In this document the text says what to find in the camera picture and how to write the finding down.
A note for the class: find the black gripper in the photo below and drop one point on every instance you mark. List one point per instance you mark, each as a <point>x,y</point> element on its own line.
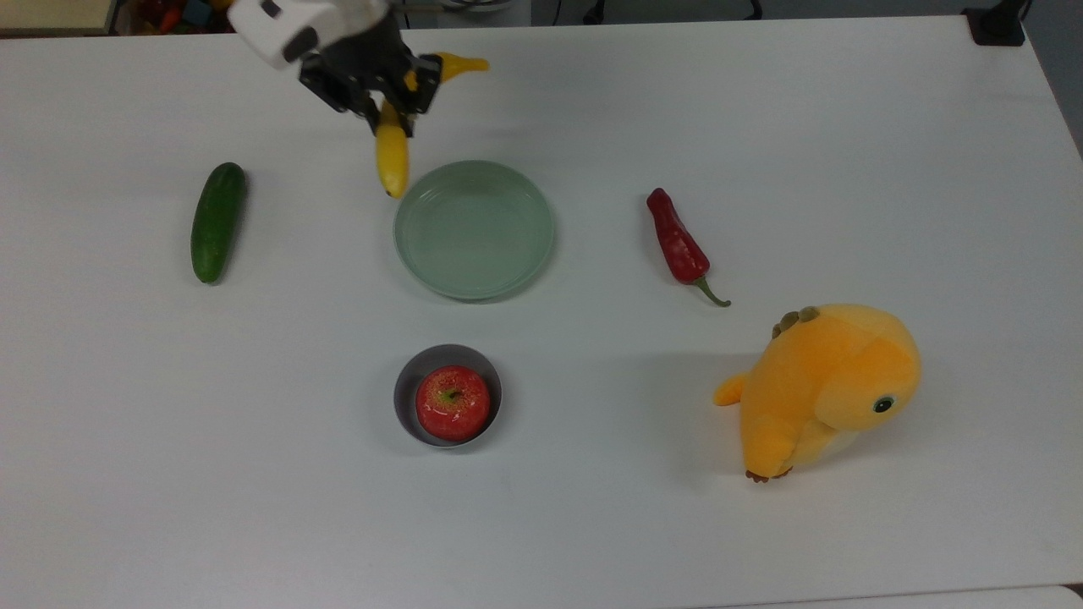
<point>368,59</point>

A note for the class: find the yellow banana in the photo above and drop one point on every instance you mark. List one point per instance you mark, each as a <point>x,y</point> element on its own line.
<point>392,161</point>

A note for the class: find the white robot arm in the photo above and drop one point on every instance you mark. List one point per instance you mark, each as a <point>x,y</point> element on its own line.
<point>364,10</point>

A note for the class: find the light green plastic plate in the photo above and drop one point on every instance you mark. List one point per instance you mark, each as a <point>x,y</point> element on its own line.
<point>474,230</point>

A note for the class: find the green cucumber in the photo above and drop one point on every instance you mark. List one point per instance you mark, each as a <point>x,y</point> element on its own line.
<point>217,222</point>

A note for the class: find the box of colourful toys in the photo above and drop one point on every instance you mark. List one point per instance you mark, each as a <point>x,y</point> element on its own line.
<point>169,15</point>

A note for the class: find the small grey metal bowl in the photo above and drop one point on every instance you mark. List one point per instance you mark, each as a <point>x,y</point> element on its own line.
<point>410,381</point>

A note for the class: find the red apple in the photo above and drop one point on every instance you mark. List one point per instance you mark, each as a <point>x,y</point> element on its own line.
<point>453,404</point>

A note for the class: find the red chili pepper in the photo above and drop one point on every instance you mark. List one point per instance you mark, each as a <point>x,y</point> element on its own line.
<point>677,245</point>

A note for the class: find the wooden board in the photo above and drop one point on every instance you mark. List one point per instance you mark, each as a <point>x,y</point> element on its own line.
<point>51,15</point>

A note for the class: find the orange plush toy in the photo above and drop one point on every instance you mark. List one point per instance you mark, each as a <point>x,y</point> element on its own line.
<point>825,381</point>

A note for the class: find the black clamp base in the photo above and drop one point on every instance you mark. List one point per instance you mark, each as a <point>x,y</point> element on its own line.
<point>997,24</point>

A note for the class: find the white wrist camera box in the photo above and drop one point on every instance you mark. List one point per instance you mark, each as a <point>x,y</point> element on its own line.
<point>275,30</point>

